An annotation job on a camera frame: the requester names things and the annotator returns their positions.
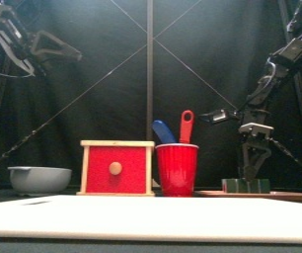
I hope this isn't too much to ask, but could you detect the white cutting board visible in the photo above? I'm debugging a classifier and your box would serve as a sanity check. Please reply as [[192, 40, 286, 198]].
[[0, 195, 302, 245]]

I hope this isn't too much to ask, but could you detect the red toy utensil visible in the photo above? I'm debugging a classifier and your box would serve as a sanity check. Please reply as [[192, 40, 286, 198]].
[[177, 110, 196, 145]]

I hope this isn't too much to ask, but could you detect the red plastic cup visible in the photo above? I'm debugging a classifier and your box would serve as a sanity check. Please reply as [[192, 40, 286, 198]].
[[153, 142, 200, 198]]

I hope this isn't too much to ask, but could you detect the blue toy utensil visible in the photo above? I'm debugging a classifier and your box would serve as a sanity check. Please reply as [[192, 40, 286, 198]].
[[150, 120, 178, 145]]

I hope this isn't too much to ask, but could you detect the wooden box with red drawer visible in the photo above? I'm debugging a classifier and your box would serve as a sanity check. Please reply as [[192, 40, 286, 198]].
[[77, 139, 156, 198]]

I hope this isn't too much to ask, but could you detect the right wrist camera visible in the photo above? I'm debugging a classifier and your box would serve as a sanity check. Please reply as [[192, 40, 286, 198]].
[[198, 108, 241, 126]]

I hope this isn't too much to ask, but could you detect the thin diagonal brace cable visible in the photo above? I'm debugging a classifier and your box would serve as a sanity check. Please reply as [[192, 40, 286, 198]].
[[107, 0, 302, 172], [0, 0, 204, 175]]

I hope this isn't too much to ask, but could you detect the grey frame post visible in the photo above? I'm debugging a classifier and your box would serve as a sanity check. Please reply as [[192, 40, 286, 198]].
[[146, 0, 154, 141]]

